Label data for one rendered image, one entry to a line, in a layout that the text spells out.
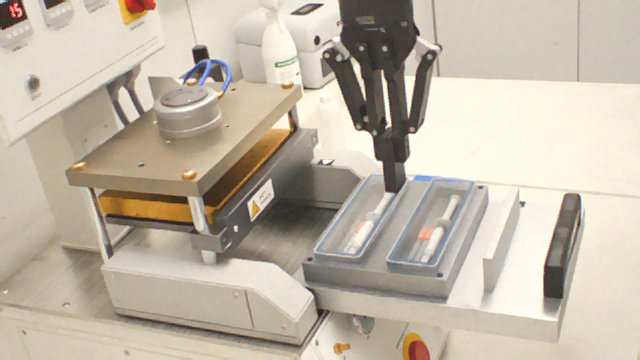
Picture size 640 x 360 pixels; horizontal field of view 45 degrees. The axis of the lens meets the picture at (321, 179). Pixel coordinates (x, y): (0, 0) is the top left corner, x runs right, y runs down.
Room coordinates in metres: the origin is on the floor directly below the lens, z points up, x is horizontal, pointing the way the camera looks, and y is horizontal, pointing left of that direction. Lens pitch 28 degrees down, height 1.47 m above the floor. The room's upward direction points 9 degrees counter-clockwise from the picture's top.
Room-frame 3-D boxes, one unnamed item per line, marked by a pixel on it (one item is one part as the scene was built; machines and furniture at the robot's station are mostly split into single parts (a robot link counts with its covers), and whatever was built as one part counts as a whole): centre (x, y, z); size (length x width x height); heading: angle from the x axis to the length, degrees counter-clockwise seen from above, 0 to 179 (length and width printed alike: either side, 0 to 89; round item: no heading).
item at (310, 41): (1.89, 0.01, 0.88); 0.25 x 0.20 x 0.17; 54
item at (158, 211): (0.90, 0.14, 1.07); 0.22 x 0.17 x 0.10; 153
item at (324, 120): (1.46, -0.04, 0.82); 0.05 x 0.05 x 0.14
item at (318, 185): (0.98, 0.02, 0.96); 0.26 x 0.05 x 0.07; 63
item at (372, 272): (0.78, -0.08, 0.98); 0.20 x 0.17 x 0.03; 153
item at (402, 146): (0.77, -0.10, 1.10); 0.03 x 0.01 x 0.05; 61
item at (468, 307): (0.75, -0.12, 0.97); 0.30 x 0.22 x 0.08; 63
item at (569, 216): (0.69, -0.25, 0.99); 0.15 x 0.02 x 0.04; 153
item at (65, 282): (0.91, 0.18, 0.93); 0.46 x 0.35 x 0.01; 63
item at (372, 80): (0.78, -0.07, 1.16); 0.04 x 0.01 x 0.11; 151
